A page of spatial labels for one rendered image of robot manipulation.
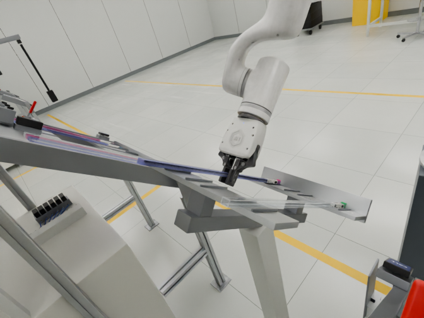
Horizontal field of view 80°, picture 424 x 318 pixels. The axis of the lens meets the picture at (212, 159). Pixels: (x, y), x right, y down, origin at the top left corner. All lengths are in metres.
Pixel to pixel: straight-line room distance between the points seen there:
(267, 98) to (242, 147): 0.13
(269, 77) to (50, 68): 7.12
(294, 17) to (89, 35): 7.44
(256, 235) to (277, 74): 0.39
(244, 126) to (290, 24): 0.24
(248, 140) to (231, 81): 0.16
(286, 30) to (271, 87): 0.12
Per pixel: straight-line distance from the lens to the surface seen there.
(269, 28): 0.63
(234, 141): 0.63
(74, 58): 7.72
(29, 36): 7.57
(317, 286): 1.48
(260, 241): 0.63
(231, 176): 0.62
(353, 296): 1.47
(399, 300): 0.52
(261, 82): 0.65
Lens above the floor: 1.28
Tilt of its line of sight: 31 degrees down
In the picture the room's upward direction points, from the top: 17 degrees counter-clockwise
